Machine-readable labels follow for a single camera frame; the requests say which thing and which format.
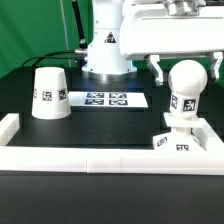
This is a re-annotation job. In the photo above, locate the white marker sheet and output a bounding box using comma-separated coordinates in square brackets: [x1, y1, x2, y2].
[68, 91, 148, 108]

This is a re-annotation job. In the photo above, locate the white lamp base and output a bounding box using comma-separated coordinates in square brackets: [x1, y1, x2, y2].
[153, 112, 206, 152]

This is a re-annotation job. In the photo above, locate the white lamp bulb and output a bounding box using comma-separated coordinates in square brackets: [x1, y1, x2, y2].
[168, 60, 207, 119]

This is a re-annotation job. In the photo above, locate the white U-shaped fence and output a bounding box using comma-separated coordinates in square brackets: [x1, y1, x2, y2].
[0, 113, 224, 175]

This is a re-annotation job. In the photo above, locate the black cable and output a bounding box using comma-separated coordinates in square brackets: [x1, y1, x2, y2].
[21, 49, 88, 68]

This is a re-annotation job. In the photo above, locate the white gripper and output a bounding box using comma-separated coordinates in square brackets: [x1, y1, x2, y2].
[120, 4, 224, 86]

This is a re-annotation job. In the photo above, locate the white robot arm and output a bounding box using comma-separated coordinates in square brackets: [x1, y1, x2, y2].
[83, 0, 224, 85]

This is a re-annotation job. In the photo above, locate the white lamp shade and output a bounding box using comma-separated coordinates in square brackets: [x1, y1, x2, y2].
[32, 67, 71, 120]

